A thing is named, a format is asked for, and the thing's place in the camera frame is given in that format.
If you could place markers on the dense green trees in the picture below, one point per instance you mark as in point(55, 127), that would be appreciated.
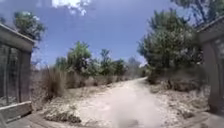
point(170, 46)

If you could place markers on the tall green tree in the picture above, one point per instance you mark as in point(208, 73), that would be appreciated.
point(28, 25)

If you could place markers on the pale gravel path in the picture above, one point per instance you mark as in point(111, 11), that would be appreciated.
point(130, 100)

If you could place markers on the dry grass and brush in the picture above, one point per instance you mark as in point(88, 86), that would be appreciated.
point(181, 85)
point(55, 85)

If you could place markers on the row of green bushes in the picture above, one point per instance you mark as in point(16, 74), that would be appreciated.
point(86, 65)

